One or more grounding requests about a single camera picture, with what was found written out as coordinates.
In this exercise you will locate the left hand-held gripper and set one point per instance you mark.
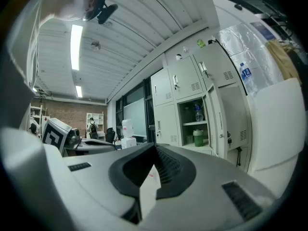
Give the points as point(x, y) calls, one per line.
point(54, 136)

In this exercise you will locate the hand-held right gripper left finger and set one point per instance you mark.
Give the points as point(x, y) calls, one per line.
point(101, 174)

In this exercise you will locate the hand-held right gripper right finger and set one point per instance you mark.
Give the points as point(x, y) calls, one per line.
point(209, 174)

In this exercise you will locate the green cup with lid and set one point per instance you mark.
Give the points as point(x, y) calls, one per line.
point(198, 141)

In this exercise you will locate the translucent plastic container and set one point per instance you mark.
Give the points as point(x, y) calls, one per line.
point(189, 139)

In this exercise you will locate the clear water bottle blue label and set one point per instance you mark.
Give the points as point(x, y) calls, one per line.
point(198, 114)
point(249, 80)

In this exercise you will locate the clear glass jar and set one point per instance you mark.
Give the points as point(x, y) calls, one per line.
point(188, 115)

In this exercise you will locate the white locker door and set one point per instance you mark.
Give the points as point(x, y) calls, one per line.
point(231, 114)

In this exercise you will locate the grey metal locker cabinet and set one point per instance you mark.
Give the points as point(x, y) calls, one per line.
point(163, 119)

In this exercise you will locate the black office chair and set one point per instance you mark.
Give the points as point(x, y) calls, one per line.
point(110, 135)

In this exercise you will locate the white shelf unit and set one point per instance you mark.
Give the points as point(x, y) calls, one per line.
point(36, 109)
point(99, 119)

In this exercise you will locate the large clear water jug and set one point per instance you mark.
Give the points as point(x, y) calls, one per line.
point(127, 126)

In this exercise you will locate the black-framed glass partition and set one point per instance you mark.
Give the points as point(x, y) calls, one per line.
point(138, 114)

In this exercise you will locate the long ceiling light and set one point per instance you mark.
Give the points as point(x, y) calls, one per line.
point(76, 47)
point(79, 91)

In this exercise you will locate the ceiling smoke detector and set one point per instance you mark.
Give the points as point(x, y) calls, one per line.
point(95, 45)

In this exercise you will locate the small white round object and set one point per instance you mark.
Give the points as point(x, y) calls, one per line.
point(178, 57)

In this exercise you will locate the person's white shirt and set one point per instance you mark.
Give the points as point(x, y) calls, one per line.
point(21, 44)

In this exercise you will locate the small green object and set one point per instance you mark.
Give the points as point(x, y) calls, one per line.
point(201, 43)

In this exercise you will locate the clear plastic sheet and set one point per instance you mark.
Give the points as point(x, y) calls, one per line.
point(252, 47)

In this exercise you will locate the tan cloth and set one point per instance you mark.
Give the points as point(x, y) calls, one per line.
point(281, 56)

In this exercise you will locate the person's face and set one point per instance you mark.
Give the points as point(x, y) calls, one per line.
point(69, 1)

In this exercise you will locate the blue sign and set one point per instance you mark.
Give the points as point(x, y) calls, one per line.
point(262, 30)

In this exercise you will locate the black head-worn camera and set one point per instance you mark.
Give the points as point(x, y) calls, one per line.
point(107, 12)

